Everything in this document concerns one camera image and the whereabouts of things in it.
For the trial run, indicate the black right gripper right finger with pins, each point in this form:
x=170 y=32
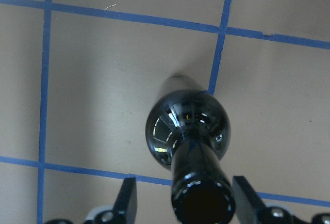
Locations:
x=249 y=205

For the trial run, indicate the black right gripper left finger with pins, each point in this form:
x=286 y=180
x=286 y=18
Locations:
x=125 y=207

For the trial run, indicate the free black wine bottle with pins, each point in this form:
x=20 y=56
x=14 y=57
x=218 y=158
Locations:
x=188 y=133

